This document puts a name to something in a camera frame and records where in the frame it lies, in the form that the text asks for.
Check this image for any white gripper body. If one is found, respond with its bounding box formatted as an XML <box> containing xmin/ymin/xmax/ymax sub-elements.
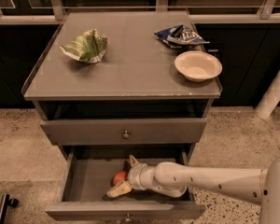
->
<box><xmin>128</xmin><ymin>163</ymin><xmax>156</xmax><ymax>190</ymax></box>

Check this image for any red apple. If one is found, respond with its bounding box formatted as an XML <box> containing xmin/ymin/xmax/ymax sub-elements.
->
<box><xmin>112</xmin><ymin>170</ymin><xmax>128</xmax><ymax>186</ymax></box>

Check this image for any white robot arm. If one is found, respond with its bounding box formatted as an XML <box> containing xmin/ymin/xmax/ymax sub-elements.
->
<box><xmin>107</xmin><ymin>157</ymin><xmax>280</xmax><ymax>224</ymax></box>

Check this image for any open grey middle drawer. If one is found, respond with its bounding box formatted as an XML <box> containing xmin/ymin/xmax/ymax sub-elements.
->
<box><xmin>46</xmin><ymin>148</ymin><xmax>205</xmax><ymax>221</ymax></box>

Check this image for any grey top drawer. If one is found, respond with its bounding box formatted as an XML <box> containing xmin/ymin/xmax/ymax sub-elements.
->
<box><xmin>41</xmin><ymin>118</ymin><xmax>206</xmax><ymax>146</ymax></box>

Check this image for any grey drawer cabinet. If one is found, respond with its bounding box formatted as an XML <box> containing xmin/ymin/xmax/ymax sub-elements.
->
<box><xmin>22</xmin><ymin>11</ymin><xmax>221</xmax><ymax>154</ymax></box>

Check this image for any round metal top knob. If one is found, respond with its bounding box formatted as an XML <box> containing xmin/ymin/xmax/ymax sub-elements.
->
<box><xmin>122</xmin><ymin>130</ymin><xmax>130</xmax><ymax>139</ymax></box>

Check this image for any round metal knob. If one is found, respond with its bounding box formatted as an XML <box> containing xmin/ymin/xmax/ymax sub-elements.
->
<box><xmin>122</xmin><ymin>130</ymin><xmax>130</xmax><ymax>139</ymax></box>
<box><xmin>121</xmin><ymin>217</ymin><xmax>133</xmax><ymax>224</ymax></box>

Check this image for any round metal middle knob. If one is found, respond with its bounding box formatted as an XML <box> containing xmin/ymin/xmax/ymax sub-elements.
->
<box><xmin>121</xmin><ymin>217</ymin><xmax>133</xmax><ymax>224</ymax></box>

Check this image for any white paper bowl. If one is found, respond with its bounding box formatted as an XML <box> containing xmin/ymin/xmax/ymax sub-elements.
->
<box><xmin>175</xmin><ymin>51</ymin><xmax>222</xmax><ymax>82</ymax></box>

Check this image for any black object on floor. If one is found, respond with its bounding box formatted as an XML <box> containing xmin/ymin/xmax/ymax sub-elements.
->
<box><xmin>0</xmin><ymin>194</ymin><xmax>20</xmax><ymax>224</ymax></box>

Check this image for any green crumpled chip bag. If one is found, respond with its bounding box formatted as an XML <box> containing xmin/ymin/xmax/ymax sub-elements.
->
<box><xmin>60</xmin><ymin>29</ymin><xmax>108</xmax><ymax>63</ymax></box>

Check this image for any blue crumpled chip bag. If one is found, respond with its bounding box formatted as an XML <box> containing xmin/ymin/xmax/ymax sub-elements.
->
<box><xmin>154</xmin><ymin>24</ymin><xmax>208</xmax><ymax>49</ymax></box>

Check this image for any metal railing frame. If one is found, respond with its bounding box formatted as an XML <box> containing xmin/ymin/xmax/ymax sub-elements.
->
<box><xmin>0</xmin><ymin>0</ymin><xmax>280</xmax><ymax>25</ymax></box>

